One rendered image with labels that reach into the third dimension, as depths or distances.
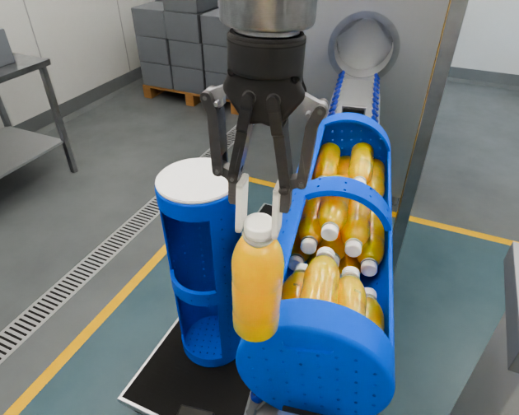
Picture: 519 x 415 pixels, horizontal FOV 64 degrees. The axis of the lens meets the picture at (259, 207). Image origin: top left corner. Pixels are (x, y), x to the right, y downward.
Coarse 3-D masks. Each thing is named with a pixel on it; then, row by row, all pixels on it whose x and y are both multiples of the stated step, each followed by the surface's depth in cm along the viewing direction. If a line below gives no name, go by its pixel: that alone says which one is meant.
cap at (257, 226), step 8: (248, 216) 53; (256, 216) 53; (264, 216) 53; (248, 224) 51; (256, 224) 51; (264, 224) 51; (248, 232) 51; (256, 232) 50; (264, 232) 50; (256, 240) 51; (264, 240) 51
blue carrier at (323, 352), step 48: (336, 144) 140; (384, 144) 136; (336, 192) 97; (288, 240) 88; (384, 288) 95; (288, 336) 68; (336, 336) 65; (384, 336) 71; (288, 384) 76; (336, 384) 72; (384, 384) 69
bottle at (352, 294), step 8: (344, 280) 85; (352, 280) 85; (344, 288) 83; (352, 288) 83; (360, 288) 84; (344, 296) 81; (352, 296) 81; (360, 296) 82; (344, 304) 80; (352, 304) 80; (360, 304) 80; (360, 312) 79
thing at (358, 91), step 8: (344, 80) 246; (352, 80) 246; (360, 80) 246; (368, 80) 245; (344, 88) 235; (352, 88) 235; (360, 88) 235; (368, 88) 235; (344, 96) 225; (352, 96) 225; (360, 96) 225; (368, 96) 225; (352, 104) 217; (360, 104) 217; (368, 104) 217; (328, 112) 224; (336, 112) 208; (368, 112) 208; (248, 400) 96; (264, 408) 86; (272, 408) 86
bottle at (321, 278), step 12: (324, 252) 88; (312, 264) 83; (324, 264) 82; (336, 264) 85; (312, 276) 80; (324, 276) 80; (336, 276) 82; (312, 288) 78; (324, 288) 77; (336, 288) 80; (324, 300) 75; (336, 300) 78
